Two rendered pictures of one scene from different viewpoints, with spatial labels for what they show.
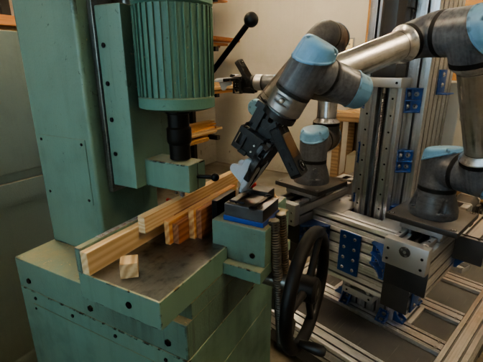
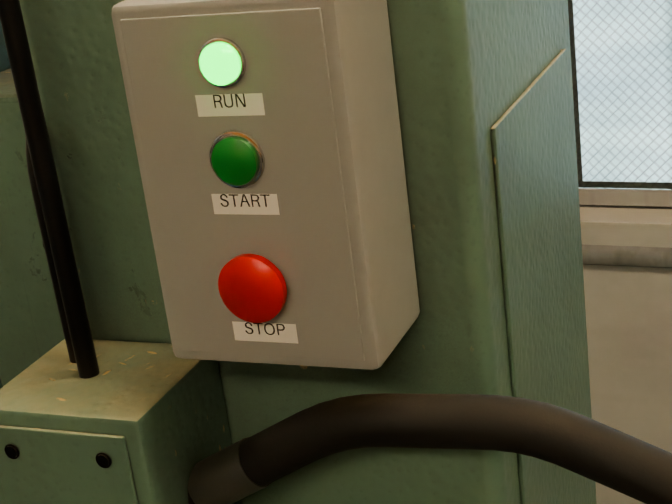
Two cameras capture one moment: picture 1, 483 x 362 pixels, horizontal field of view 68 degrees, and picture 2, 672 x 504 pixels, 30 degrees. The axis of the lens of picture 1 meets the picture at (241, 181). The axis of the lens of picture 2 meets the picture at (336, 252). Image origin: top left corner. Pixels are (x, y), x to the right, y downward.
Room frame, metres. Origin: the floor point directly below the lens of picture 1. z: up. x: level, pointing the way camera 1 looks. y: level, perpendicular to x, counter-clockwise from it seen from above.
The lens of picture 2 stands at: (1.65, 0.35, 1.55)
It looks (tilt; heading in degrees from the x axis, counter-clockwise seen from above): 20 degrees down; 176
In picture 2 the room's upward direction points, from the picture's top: 7 degrees counter-clockwise
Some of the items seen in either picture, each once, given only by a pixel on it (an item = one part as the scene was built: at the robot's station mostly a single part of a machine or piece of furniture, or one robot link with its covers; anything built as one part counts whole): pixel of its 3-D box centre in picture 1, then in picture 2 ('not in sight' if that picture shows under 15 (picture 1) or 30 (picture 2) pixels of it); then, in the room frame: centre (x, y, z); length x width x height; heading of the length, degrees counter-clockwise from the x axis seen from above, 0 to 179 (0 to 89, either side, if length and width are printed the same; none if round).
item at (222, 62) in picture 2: not in sight; (219, 63); (1.16, 0.35, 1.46); 0.02 x 0.01 x 0.02; 62
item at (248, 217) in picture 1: (254, 202); not in sight; (0.77, -0.03, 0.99); 0.13 x 0.11 x 0.06; 152
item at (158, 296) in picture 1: (221, 240); not in sight; (0.81, 0.05, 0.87); 0.61 x 0.30 x 0.06; 152
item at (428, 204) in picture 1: (434, 199); not in sight; (1.11, -0.65, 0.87); 0.15 x 0.15 x 0.10
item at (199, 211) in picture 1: (216, 212); not in sight; (0.83, 0.06, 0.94); 0.16 x 0.01 x 0.07; 152
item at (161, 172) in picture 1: (175, 174); not in sight; (0.86, 0.17, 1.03); 0.14 x 0.07 x 0.09; 62
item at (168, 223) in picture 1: (195, 215); not in sight; (0.83, 0.12, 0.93); 0.22 x 0.01 x 0.06; 152
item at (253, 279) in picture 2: not in sight; (252, 288); (1.16, 0.35, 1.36); 0.03 x 0.01 x 0.03; 62
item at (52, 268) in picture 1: (152, 259); not in sight; (0.91, 0.26, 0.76); 0.57 x 0.45 x 0.09; 62
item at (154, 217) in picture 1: (209, 189); not in sight; (0.96, 0.09, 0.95); 0.55 x 0.02 x 0.04; 152
